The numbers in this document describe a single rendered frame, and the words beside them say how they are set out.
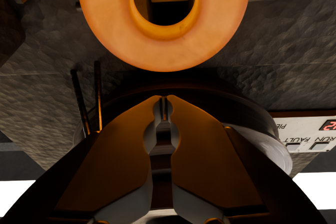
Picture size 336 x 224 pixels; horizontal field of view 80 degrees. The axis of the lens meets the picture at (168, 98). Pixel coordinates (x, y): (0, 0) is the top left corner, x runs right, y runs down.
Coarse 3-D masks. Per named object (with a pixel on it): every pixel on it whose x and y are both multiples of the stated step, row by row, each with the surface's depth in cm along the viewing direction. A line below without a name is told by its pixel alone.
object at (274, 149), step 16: (144, 96) 33; (176, 96) 32; (192, 96) 32; (208, 96) 33; (112, 112) 33; (208, 112) 30; (224, 112) 31; (240, 112) 33; (256, 112) 36; (160, 128) 29; (240, 128) 29; (256, 128) 30; (256, 144) 32; (272, 144) 32; (272, 160) 37; (288, 160) 37
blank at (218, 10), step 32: (96, 0) 18; (128, 0) 19; (224, 0) 18; (96, 32) 21; (128, 32) 21; (160, 32) 22; (192, 32) 21; (224, 32) 21; (160, 64) 24; (192, 64) 24
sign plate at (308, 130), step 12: (276, 120) 50; (288, 120) 50; (300, 120) 50; (312, 120) 50; (324, 120) 50; (288, 132) 54; (300, 132) 54; (312, 132) 54; (324, 132) 54; (300, 144) 58; (312, 144) 58
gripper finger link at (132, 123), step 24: (120, 120) 10; (144, 120) 10; (96, 144) 8; (120, 144) 8; (144, 144) 9; (96, 168) 7; (120, 168) 7; (144, 168) 7; (72, 192) 6; (96, 192) 6; (120, 192) 6; (144, 192) 7; (72, 216) 6; (96, 216) 6; (120, 216) 7
